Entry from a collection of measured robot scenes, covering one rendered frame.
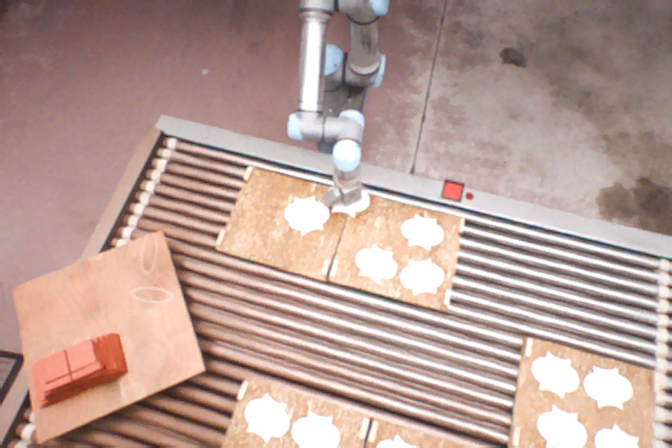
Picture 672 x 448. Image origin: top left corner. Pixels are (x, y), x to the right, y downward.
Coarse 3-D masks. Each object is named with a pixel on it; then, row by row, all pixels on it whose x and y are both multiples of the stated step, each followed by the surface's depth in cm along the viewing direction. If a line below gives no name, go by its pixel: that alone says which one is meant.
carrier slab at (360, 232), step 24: (360, 216) 173; (384, 216) 173; (408, 216) 173; (432, 216) 172; (456, 216) 172; (360, 240) 169; (384, 240) 169; (408, 240) 169; (456, 240) 168; (408, 264) 165; (432, 264) 165; (360, 288) 162; (384, 288) 162; (408, 288) 162
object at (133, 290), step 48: (144, 240) 160; (48, 288) 154; (96, 288) 154; (144, 288) 153; (48, 336) 148; (96, 336) 148; (144, 336) 147; (192, 336) 147; (144, 384) 142; (48, 432) 137
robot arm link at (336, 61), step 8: (328, 48) 171; (336, 48) 171; (328, 56) 170; (336, 56) 169; (344, 56) 171; (328, 64) 169; (336, 64) 169; (344, 64) 170; (328, 72) 170; (336, 72) 171; (344, 72) 171; (328, 80) 174; (336, 80) 174; (344, 80) 173; (328, 88) 179
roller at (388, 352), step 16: (208, 304) 164; (224, 304) 163; (240, 304) 163; (272, 320) 161; (288, 320) 160; (320, 336) 159; (336, 336) 158; (352, 336) 158; (368, 352) 157; (384, 352) 156; (400, 352) 155; (432, 368) 154; (448, 368) 153; (464, 368) 154; (480, 384) 152; (496, 384) 151; (512, 384) 151; (656, 432) 144
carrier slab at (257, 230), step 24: (240, 192) 178; (264, 192) 178; (288, 192) 177; (312, 192) 177; (240, 216) 174; (264, 216) 174; (336, 216) 173; (240, 240) 170; (264, 240) 170; (288, 240) 170; (312, 240) 170; (336, 240) 170; (264, 264) 167; (288, 264) 166; (312, 264) 166
